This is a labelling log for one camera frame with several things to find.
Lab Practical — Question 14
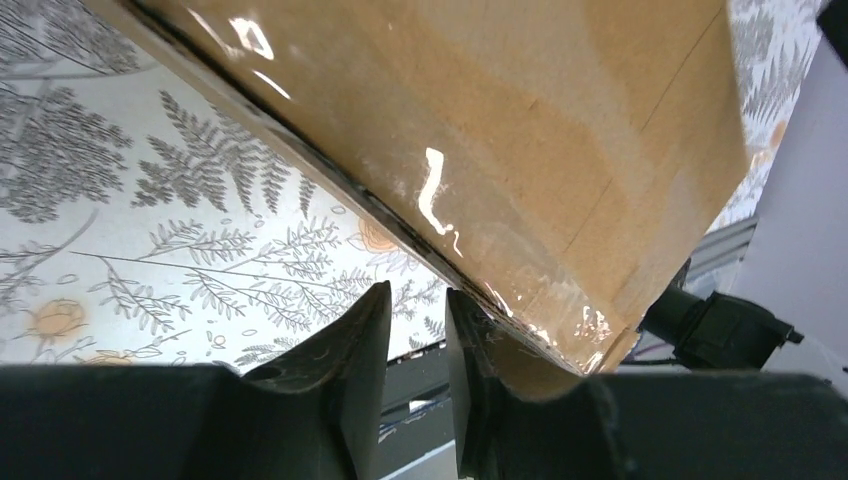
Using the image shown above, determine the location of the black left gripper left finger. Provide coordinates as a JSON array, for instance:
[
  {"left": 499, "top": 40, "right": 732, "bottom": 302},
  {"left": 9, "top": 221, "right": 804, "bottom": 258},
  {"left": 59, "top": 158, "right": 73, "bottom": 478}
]
[{"left": 1, "top": 282, "right": 392, "bottom": 479}]

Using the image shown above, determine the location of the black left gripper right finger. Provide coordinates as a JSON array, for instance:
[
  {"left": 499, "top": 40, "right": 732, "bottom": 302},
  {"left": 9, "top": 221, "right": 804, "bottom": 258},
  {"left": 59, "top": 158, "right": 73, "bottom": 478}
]
[{"left": 445, "top": 289, "right": 847, "bottom": 479}]

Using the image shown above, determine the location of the brown cardboard express box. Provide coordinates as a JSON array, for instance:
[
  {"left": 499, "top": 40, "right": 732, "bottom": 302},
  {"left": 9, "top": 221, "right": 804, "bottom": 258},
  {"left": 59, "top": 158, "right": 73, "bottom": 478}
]
[{"left": 91, "top": 1, "right": 748, "bottom": 376}]

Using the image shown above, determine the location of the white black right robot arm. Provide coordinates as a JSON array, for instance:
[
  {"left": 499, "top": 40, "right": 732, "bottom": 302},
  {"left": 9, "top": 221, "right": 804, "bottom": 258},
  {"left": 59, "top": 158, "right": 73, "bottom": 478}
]
[{"left": 639, "top": 261, "right": 804, "bottom": 370}]

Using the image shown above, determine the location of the floral patterned table mat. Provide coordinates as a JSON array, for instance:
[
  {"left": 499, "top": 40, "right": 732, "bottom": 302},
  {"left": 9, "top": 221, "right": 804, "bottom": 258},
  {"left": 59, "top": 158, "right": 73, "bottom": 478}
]
[{"left": 1, "top": 1, "right": 822, "bottom": 371}]

